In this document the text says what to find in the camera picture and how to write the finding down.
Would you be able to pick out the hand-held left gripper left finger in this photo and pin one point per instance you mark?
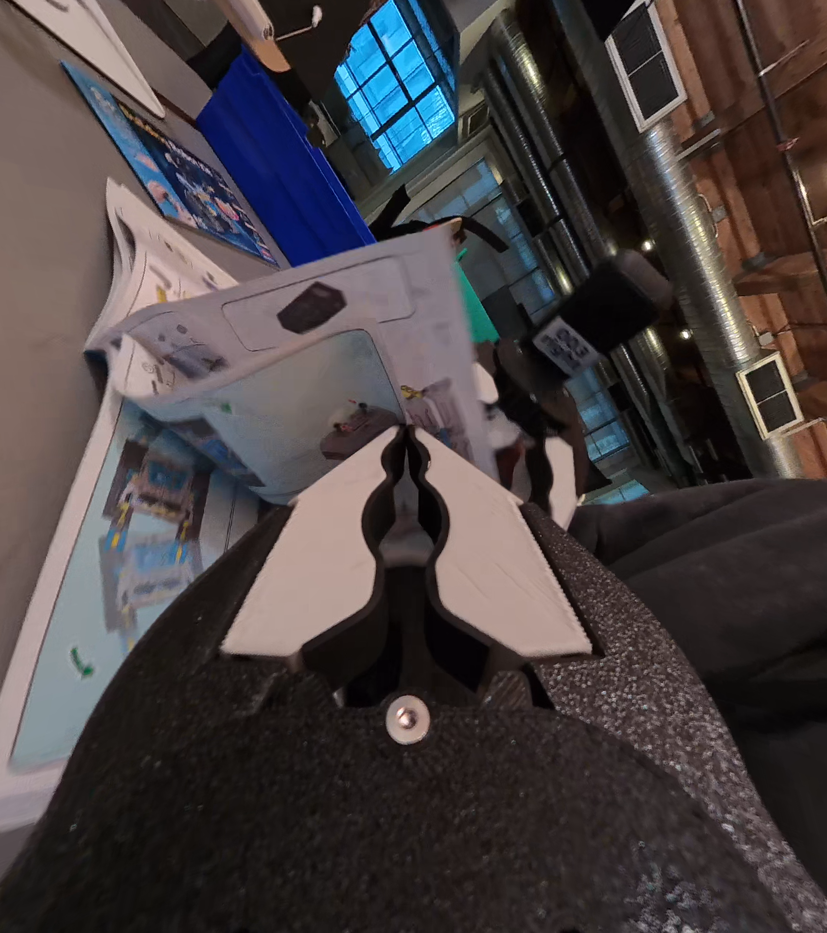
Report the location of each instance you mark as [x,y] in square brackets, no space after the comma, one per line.
[311,568]

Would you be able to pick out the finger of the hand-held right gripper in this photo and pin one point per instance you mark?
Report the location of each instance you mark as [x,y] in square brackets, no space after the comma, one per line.
[493,401]
[565,481]

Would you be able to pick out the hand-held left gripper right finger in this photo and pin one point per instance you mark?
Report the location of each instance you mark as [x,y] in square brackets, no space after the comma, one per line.
[501,576]

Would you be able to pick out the white instruction booklet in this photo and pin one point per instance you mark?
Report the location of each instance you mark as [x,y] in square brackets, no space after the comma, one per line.
[311,379]

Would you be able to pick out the blue cover booklet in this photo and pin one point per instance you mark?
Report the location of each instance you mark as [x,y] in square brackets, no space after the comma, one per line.
[172,175]

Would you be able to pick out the person's right forearm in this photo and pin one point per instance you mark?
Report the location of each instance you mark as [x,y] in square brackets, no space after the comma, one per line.
[749,598]

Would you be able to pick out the white desk stand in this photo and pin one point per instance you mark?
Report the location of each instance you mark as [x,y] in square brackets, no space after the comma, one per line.
[92,44]

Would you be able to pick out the teal plastic bin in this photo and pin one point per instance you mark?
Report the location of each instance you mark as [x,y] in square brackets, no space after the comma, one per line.
[479,306]

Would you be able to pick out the white vent grille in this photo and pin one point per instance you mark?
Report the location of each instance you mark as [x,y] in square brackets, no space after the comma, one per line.
[770,393]
[646,65]

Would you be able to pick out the paned window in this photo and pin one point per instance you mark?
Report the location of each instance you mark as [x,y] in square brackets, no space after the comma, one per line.
[399,95]

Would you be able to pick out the blue plastic bin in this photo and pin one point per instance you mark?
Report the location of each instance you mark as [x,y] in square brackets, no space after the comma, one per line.
[275,160]

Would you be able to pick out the silver air duct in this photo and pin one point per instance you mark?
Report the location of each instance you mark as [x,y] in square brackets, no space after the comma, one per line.
[705,291]

